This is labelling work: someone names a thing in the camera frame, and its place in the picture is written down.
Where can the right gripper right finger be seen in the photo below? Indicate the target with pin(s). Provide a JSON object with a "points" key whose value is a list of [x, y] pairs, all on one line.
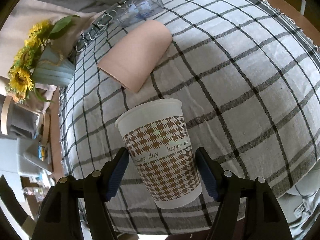
{"points": [[264, 218]]}

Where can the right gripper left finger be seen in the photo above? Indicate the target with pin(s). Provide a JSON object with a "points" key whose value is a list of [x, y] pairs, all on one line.
{"points": [[60, 218]]}

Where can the pink cup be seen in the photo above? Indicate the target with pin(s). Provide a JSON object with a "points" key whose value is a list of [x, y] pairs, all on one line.
{"points": [[131, 61]]}

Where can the houndstooth paper cup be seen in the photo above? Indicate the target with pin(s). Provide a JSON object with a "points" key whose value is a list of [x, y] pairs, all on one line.
{"points": [[156, 137]]}

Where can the wooden chair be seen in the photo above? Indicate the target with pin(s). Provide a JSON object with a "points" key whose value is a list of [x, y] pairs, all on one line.
{"points": [[20, 122]]}

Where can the light blue ribbed vase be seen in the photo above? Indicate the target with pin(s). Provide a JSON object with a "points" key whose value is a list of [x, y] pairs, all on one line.
{"points": [[53, 68]]}

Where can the sunflower bouquet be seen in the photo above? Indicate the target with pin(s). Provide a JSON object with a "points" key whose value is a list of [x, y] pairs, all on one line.
{"points": [[20, 74]]}

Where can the plaid tablecloth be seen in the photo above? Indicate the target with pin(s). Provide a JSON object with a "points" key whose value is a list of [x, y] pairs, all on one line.
{"points": [[247, 77]]}

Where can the clear plastic cup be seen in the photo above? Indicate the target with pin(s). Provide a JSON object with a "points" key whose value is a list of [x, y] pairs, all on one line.
{"points": [[134, 11]]}

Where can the beige curtain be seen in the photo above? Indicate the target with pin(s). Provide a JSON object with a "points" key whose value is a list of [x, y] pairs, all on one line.
{"points": [[16, 28]]}

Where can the grey crumpled cloth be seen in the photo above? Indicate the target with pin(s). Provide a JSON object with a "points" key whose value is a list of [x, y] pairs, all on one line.
{"points": [[300, 204]]}

